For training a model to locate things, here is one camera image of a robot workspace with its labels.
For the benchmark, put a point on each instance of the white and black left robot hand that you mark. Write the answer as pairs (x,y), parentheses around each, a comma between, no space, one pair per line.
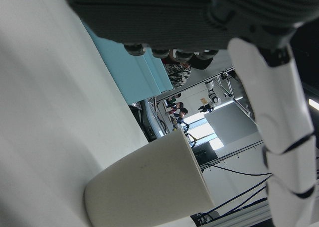
(174,15)

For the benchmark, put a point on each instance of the small thick-walled white cup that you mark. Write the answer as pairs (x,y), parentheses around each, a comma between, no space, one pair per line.
(149,182)

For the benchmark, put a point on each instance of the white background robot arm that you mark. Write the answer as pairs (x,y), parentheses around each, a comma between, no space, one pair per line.
(211,97)

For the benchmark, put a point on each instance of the person in patterned shirt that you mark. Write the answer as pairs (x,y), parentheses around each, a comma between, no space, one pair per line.
(178,74)

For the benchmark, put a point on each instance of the person with dark hair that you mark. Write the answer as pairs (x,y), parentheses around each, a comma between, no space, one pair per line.
(183,112)

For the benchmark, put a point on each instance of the black monitor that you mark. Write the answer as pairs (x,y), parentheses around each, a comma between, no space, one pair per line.
(204,152)

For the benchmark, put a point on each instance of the aluminium extrusion beam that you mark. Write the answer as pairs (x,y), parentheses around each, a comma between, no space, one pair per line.
(249,209)

